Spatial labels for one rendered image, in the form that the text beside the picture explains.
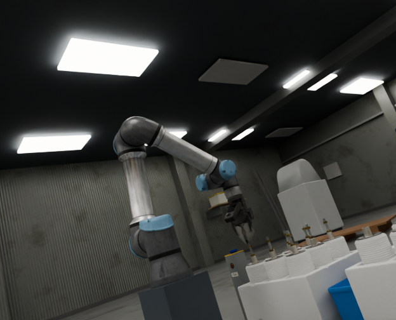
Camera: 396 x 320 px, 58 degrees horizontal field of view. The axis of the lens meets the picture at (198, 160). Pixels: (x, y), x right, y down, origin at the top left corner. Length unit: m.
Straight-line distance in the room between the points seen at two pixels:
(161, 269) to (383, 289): 0.66
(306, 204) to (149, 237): 5.07
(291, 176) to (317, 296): 5.07
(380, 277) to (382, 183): 10.37
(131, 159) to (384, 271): 0.95
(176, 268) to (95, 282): 7.09
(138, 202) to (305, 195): 4.94
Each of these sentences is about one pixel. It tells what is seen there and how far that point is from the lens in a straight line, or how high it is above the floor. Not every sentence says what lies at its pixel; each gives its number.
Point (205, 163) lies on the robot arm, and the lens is 1.41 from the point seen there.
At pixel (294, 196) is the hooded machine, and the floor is 0.78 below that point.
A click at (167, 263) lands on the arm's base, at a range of 1.21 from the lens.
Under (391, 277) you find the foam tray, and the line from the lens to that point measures 1.16.
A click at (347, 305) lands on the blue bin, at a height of 0.06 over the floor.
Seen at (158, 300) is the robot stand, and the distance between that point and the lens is 1.20.
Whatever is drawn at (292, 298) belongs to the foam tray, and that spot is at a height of 0.11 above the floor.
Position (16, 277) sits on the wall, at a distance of 7.90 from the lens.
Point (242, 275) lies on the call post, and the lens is 1.72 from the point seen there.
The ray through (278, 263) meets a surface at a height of 0.23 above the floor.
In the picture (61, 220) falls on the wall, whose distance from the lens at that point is 8.28.
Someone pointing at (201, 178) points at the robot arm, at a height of 0.65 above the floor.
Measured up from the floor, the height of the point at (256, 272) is 0.22.
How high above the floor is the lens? 0.36
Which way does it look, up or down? 14 degrees up
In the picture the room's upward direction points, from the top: 18 degrees counter-clockwise
